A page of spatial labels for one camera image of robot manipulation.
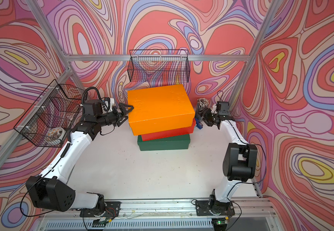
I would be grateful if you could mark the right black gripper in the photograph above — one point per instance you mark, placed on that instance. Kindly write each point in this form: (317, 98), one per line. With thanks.
(205, 112)

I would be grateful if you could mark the orange shoebox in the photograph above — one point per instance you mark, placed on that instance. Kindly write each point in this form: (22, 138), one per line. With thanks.
(159, 109)

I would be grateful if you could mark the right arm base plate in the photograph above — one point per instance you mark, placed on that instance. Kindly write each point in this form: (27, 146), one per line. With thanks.
(213, 208)

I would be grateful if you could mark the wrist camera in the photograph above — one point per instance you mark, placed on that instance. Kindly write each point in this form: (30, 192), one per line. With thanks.
(214, 109)
(107, 104)

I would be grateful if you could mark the aluminium front rail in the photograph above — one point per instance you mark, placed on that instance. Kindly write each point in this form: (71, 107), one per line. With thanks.
(246, 214)

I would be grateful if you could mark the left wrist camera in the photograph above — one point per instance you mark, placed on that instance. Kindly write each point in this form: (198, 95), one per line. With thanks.
(107, 104)

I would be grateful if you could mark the black wire basket left wall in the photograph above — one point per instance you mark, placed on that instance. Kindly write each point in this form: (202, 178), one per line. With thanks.
(57, 106)

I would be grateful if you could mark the blue black stapler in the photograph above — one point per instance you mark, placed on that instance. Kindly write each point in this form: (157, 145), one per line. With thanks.
(199, 124)

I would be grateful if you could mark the black wire basket back wall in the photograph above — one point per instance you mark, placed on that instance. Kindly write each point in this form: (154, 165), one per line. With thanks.
(159, 66)

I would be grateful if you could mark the clear cup of pencils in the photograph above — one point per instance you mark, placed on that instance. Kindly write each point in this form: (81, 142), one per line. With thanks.
(202, 103)

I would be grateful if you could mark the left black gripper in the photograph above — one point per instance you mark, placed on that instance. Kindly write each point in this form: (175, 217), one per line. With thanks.
(119, 117)

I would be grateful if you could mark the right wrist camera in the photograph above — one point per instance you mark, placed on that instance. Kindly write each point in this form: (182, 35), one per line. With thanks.
(214, 109)

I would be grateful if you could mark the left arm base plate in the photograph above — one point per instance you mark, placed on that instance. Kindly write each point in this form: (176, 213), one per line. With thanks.
(105, 210)

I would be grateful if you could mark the red shoebox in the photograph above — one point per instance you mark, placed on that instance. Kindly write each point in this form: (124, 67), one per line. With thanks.
(169, 133)

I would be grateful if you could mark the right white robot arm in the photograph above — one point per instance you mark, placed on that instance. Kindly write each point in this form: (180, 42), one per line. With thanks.
(240, 158)

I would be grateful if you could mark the green shoebox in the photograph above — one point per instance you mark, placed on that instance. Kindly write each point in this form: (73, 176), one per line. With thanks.
(181, 142)

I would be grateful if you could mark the black wire basket wall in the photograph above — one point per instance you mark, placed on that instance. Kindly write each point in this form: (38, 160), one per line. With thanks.
(57, 106)
(159, 66)

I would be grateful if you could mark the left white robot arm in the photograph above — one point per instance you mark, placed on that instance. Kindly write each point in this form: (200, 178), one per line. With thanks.
(49, 190)

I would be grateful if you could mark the patterned bowl in basket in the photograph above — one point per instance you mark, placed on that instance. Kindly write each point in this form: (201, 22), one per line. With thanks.
(55, 136)

